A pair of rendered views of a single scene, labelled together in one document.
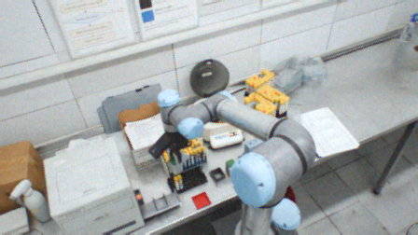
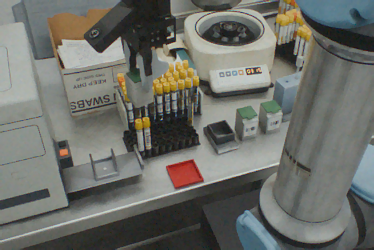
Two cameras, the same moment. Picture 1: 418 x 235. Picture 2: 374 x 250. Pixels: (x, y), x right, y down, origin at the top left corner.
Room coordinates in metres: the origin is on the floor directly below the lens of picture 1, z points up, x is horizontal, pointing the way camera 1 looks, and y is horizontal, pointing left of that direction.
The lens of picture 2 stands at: (0.11, 0.02, 1.64)
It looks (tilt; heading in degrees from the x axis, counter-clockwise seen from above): 42 degrees down; 3
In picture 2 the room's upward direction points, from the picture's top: straight up
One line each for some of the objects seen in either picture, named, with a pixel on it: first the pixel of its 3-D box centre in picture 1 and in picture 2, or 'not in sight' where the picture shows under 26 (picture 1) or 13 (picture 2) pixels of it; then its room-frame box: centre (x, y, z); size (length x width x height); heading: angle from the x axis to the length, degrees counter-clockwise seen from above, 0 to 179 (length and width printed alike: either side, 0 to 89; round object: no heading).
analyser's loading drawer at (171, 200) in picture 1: (156, 205); (94, 170); (0.76, 0.26, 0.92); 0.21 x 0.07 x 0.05; 113
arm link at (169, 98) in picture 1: (170, 106); not in sight; (0.85, 0.14, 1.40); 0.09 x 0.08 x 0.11; 35
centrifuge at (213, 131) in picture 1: (219, 119); (230, 48); (1.25, -0.04, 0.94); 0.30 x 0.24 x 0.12; 14
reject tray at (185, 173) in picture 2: (201, 200); (184, 173); (0.80, 0.07, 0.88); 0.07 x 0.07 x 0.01; 23
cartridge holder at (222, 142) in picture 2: (217, 175); (220, 134); (0.92, -0.01, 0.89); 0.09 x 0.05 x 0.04; 26
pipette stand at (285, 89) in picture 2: (255, 147); (293, 93); (1.05, -0.20, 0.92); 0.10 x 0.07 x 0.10; 120
